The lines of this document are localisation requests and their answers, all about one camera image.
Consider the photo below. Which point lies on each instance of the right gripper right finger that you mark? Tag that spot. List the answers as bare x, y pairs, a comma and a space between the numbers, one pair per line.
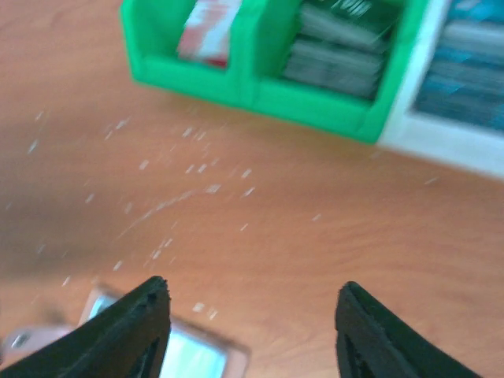
372, 341

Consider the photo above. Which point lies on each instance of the green bin with red cards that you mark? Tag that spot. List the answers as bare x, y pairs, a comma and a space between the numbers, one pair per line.
152, 31

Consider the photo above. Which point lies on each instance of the black card stack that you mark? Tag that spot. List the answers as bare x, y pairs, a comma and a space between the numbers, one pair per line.
342, 46

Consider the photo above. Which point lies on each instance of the white bin with blue cards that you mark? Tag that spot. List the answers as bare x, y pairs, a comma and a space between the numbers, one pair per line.
438, 139

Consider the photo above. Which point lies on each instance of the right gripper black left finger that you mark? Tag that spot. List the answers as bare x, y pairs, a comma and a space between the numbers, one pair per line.
128, 339

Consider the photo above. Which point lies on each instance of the red white card stack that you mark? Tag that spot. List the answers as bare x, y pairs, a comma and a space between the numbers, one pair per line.
207, 32

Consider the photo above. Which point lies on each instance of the green bin with black cards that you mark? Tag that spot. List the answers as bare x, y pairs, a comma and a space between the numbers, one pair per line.
266, 29

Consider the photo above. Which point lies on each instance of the blue card stack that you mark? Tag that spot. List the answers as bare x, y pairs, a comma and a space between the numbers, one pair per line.
464, 79

